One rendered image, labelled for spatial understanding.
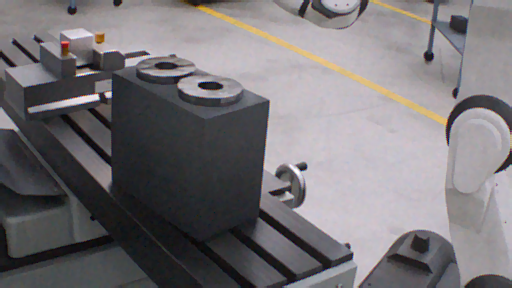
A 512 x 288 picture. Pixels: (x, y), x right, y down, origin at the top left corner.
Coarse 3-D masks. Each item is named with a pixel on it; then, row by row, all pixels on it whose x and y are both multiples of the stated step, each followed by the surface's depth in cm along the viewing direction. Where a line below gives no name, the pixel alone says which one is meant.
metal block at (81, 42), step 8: (64, 32) 137; (72, 32) 137; (80, 32) 137; (88, 32) 138; (64, 40) 136; (72, 40) 134; (80, 40) 135; (88, 40) 136; (72, 48) 134; (80, 48) 135; (88, 48) 137; (80, 56) 136; (88, 56) 137; (80, 64) 137
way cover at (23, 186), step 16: (0, 144) 133; (16, 144) 135; (0, 160) 125; (16, 160) 128; (32, 160) 130; (0, 176) 114; (16, 176) 121; (32, 176) 123; (48, 176) 125; (32, 192) 117; (48, 192) 119; (64, 192) 121
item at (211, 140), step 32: (160, 64) 105; (192, 64) 105; (128, 96) 102; (160, 96) 96; (192, 96) 94; (224, 96) 94; (256, 96) 99; (128, 128) 104; (160, 128) 98; (192, 128) 93; (224, 128) 93; (256, 128) 98; (128, 160) 106; (160, 160) 100; (192, 160) 94; (224, 160) 96; (256, 160) 101; (128, 192) 109; (160, 192) 102; (192, 192) 96; (224, 192) 98; (256, 192) 103; (192, 224) 98; (224, 224) 101
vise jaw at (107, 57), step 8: (96, 48) 138; (104, 48) 138; (112, 48) 138; (96, 56) 137; (104, 56) 136; (112, 56) 137; (120, 56) 139; (96, 64) 138; (104, 64) 137; (112, 64) 138; (120, 64) 139
